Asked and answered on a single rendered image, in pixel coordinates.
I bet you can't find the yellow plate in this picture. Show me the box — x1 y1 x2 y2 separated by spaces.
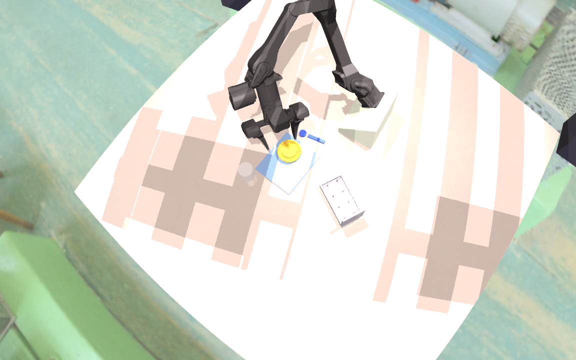
277 140 302 163

